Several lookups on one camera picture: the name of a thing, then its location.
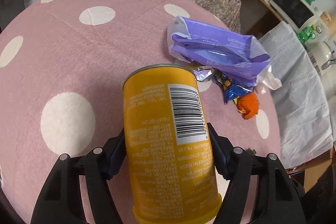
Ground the purple plastic bag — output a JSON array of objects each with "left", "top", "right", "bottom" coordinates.
[{"left": 167, "top": 16, "right": 270, "bottom": 86}]

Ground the green soda bottle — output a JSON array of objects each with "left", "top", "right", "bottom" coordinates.
[{"left": 297, "top": 24, "right": 317, "bottom": 44}]

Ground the white sheet cover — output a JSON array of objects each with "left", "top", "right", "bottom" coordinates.
[{"left": 259, "top": 21, "right": 335, "bottom": 169}]

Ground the blue snack wrapper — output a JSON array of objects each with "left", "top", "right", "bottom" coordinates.
[{"left": 212, "top": 70, "right": 253, "bottom": 104}]

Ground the white tissue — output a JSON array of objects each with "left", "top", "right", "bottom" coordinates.
[{"left": 254, "top": 65, "right": 282, "bottom": 94}]

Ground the white electric kettle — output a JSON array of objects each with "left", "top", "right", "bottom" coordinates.
[{"left": 308, "top": 42, "right": 335, "bottom": 77}]

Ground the yellow cylindrical can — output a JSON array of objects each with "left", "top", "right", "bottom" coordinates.
[{"left": 123, "top": 64, "right": 222, "bottom": 223}]

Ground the white microwave oven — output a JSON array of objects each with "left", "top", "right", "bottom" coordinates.
[{"left": 268, "top": 0, "right": 329, "bottom": 38}]

